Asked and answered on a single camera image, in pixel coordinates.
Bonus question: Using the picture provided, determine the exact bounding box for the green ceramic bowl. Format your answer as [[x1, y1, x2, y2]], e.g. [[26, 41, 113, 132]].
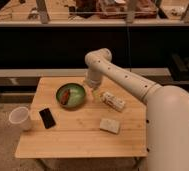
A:
[[56, 83, 86, 109]]

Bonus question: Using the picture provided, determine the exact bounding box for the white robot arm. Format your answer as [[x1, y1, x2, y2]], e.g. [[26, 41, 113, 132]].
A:
[[85, 48, 189, 171]]

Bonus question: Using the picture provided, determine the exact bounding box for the red food in bowl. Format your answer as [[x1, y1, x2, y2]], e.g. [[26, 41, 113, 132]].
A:
[[61, 89, 70, 105]]

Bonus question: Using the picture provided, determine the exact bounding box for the beige sponge block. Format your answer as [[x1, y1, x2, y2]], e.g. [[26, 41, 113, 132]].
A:
[[99, 118, 120, 134]]

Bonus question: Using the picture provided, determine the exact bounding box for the wooden folding table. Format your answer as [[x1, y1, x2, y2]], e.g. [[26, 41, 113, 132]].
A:
[[15, 77, 147, 158]]

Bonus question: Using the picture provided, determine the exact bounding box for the black smartphone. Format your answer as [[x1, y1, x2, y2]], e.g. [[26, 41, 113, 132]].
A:
[[39, 108, 56, 129]]

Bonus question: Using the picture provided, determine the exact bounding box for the white plastic cup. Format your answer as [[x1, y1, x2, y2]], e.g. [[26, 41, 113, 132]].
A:
[[9, 107, 32, 131]]

